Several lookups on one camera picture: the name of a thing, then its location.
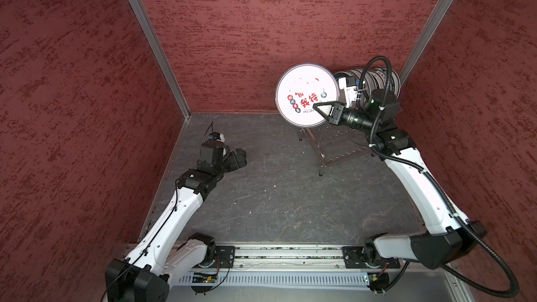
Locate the small circuit board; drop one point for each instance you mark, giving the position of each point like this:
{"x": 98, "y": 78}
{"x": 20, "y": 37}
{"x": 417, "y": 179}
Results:
{"x": 378, "y": 282}
{"x": 205, "y": 278}

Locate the white plate green red rim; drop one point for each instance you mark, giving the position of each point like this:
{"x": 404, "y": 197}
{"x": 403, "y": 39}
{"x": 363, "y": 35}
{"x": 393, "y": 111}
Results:
{"x": 356, "y": 73}

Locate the left aluminium corner post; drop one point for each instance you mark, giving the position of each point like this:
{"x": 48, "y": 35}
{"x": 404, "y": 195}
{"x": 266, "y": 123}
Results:
{"x": 159, "y": 53}

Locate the white plate red black characters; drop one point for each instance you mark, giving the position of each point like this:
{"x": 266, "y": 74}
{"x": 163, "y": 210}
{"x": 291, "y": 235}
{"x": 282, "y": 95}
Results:
{"x": 373, "y": 80}

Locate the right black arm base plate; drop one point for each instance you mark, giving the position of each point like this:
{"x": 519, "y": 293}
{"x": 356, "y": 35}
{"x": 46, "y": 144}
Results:
{"x": 366, "y": 257}

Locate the left small circuit board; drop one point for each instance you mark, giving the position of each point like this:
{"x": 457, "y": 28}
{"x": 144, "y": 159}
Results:
{"x": 205, "y": 278}

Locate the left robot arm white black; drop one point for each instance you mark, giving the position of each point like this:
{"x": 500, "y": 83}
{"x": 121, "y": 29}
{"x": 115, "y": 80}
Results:
{"x": 148, "y": 271}

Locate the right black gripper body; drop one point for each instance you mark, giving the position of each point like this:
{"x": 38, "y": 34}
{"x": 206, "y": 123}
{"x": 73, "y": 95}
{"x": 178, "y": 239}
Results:
{"x": 357, "y": 118}

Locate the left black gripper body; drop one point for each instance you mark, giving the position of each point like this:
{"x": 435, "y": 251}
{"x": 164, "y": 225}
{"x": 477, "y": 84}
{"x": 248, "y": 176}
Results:
{"x": 221, "y": 168}

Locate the aluminium mounting rail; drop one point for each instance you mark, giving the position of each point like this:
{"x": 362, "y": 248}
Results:
{"x": 292, "y": 257}

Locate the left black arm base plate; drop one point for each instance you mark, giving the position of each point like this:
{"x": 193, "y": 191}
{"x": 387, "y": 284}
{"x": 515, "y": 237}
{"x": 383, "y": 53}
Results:
{"x": 219, "y": 257}

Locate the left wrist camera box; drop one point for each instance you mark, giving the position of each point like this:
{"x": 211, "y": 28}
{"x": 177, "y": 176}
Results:
{"x": 216, "y": 136}

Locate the patterned plate green rim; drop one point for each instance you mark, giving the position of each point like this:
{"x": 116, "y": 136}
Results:
{"x": 395, "y": 83}

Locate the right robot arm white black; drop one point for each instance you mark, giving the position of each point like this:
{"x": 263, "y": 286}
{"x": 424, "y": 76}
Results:
{"x": 449, "y": 233}

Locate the right aluminium corner post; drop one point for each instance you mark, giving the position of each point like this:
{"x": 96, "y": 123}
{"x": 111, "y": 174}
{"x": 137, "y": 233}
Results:
{"x": 435, "y": 18}

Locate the aluminium corner post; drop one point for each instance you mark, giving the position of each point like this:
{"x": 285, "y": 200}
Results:
{"x": 159, "y": 53}
{"x": 435, "y": 18}

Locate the chrome wire dish rack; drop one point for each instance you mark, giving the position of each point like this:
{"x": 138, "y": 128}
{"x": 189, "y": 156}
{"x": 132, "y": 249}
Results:
{"x": 333, "y": 145}

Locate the right small circuit board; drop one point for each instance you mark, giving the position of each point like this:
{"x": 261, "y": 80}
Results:
{"x": 378, "y": 282}

